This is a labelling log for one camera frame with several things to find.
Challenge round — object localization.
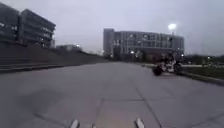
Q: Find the grey concrete slab pavement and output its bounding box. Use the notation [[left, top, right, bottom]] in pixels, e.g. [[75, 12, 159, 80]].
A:
[[0, 60, 224, 128]]

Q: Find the large grey building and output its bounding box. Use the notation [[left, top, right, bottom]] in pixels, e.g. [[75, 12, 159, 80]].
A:
[[102, 27, 185, 62]]

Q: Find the low distant building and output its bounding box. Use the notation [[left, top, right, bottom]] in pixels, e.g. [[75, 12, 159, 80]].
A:
[[55, 43, 83, 53]]

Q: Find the robot's own part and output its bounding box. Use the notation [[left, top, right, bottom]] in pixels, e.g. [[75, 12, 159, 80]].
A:
[[69, 119, 80, 128], [134, 117, 146, 128]]

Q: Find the street lamp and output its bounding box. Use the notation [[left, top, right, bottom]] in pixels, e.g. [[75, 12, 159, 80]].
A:
[[167, 22, 178, 36]]

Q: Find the dark stepped embankment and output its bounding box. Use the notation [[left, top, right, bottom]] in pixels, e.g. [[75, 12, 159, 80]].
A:
[[0, 41, 110, 74]]

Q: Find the concrete kerb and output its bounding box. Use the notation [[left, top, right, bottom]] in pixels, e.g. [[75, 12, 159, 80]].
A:
[[140, 63, 224, 87]]

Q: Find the dark multi-storey building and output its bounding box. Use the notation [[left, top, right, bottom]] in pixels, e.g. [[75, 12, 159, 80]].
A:
[[0, 2, 57, 50]]

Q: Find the grass strip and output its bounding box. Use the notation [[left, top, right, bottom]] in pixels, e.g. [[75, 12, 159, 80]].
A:
[[181, 65, 224, 80]]

